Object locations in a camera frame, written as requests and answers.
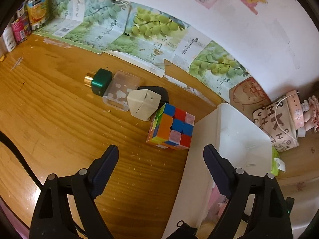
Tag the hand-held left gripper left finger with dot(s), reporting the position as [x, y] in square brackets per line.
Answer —
[104, 171]

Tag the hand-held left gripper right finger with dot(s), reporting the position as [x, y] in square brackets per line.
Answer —
[216, 169]

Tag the white plastic storage bin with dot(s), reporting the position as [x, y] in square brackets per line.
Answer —
[231, 134]

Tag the colourful puzzle cube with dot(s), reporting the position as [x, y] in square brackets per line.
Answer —
[172, 127]

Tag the beige house-shaped box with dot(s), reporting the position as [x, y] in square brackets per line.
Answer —
[142, 102]

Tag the green perfume bottle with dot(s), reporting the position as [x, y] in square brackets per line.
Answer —
[101, 81]

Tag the green tissue pack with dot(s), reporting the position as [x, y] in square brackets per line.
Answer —
[278, 161]

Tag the letter printed fabric bag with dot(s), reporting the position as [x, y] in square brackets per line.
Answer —
[271, 122]

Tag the white tape roll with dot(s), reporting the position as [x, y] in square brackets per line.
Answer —
[301, 132]

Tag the brown printed cardboard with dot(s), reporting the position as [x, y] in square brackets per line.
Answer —
[249, 92]

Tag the small clear plastic box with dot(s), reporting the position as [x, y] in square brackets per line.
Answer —
[124, 82]

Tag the brown haired rag doll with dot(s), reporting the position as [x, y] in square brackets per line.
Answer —
[312, 114]

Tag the pink round box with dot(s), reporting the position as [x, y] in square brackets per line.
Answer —
[296, 109]

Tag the white spray bottle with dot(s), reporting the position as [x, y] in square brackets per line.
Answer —
[10, 39]

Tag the pink can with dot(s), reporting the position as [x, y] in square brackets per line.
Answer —
[21, 29]

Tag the orange juice carton holder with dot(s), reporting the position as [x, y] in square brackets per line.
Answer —
[38, 11]

